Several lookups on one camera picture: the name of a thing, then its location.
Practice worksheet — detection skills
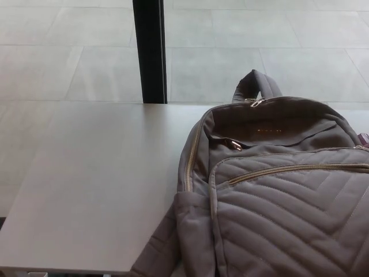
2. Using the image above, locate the grey quilted backpack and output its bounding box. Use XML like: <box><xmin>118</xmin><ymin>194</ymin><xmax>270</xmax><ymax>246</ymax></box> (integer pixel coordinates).
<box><xmin>131</xmin><ymin>69</ymin><xmax>369</xmax><ymax>277</ymax></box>

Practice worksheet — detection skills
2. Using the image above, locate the black window frame post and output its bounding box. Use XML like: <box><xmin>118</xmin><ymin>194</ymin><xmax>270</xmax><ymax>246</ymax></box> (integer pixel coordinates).
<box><xmin>132</xmin><ymin>0</ymin><xmax>168</xmax><ymax>104</ymax></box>

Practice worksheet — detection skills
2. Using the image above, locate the pink transparent bottle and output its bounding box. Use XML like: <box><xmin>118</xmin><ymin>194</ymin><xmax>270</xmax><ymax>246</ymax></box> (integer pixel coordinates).
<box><xmin>356</xmin><ymin>132</ymin><xmax>369</xmax><ymax>149</ymax></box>

